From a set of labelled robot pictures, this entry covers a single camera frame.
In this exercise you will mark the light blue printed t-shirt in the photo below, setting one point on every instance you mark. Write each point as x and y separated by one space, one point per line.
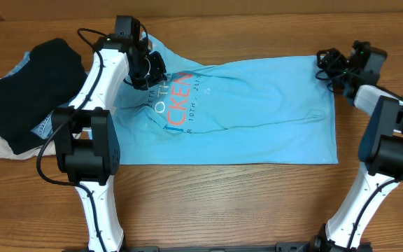
271 110

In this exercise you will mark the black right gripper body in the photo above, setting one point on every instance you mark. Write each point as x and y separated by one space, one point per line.
332 64

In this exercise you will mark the blue denim garment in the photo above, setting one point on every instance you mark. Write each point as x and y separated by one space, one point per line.
44 127

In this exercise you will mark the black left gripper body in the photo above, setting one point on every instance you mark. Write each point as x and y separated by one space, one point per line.
148 71

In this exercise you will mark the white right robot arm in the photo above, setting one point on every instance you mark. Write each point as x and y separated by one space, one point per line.
381 149

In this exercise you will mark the black folded garment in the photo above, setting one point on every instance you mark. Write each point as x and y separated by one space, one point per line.
52 76

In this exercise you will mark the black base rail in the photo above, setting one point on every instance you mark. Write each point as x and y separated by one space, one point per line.
278 247

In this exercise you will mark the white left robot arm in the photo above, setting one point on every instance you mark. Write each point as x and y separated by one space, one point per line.
86 144

